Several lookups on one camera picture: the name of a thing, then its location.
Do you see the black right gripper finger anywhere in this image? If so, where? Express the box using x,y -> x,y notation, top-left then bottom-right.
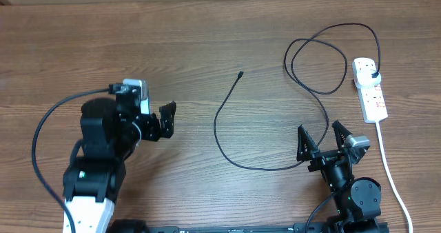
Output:
296,125 -> 320,161
332,121 -> 352,150

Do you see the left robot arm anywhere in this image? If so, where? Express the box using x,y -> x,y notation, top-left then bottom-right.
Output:
63,95 -> 176,232

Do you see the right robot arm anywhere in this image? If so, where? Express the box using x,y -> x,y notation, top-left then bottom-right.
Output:
294,121 -> 389,232

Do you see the white charger plug adapter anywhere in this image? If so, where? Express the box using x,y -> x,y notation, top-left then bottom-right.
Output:
354,70 -> 382,89

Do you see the white power strip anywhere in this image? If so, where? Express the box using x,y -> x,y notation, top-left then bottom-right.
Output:
352,57 -> 388,123

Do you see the white power strip cord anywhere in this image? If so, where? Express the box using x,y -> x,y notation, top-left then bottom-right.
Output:
374,121 -> 414,233

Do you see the black USB charging cable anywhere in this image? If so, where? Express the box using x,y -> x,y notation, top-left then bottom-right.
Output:
213,23 -> 382,172

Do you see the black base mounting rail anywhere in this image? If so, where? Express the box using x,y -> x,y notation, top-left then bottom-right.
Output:
110,219 -> 390,233

